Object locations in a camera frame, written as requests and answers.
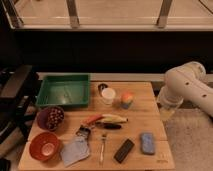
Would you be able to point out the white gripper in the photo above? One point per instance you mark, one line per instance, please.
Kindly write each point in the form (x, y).
(169, 102)

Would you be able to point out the bunch of dark grapes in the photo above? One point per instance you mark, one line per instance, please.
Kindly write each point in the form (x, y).
(55, 117)

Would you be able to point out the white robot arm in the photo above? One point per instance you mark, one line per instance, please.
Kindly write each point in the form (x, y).
(185, 82)

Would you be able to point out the green plastic tray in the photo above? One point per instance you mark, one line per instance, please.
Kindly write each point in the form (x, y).
(64, 91)

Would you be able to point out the colourful toy block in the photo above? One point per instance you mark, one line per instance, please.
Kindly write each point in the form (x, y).
(126, 100)

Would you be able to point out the blue sponge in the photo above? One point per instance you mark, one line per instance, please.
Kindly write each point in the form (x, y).
(147, 143)

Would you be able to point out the yellow banana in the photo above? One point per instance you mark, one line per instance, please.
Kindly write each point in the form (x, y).
(110, 118)

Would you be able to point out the white plastic cup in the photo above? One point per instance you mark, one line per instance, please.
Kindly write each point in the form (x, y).
(108, 96)

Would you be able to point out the black rectangular remote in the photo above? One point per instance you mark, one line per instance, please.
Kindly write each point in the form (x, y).
(123, 150)

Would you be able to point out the black marker pen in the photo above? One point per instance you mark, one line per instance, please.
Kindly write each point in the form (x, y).
(110, 126)

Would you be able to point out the silver fork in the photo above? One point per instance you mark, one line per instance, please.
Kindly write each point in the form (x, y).
(103, 140)

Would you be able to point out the orange carrot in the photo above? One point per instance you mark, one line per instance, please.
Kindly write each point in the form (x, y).
(92, 119)

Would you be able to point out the grey folded cloth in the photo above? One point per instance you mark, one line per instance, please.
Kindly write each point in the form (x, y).
(77, 149)

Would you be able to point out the purple bowl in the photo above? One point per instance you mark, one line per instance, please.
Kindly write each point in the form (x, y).
(43, 115)

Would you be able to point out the orange bowl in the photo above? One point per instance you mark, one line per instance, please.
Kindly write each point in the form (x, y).
(44, 146)

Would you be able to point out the black chair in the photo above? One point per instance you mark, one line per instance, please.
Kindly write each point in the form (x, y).
(17, 91)

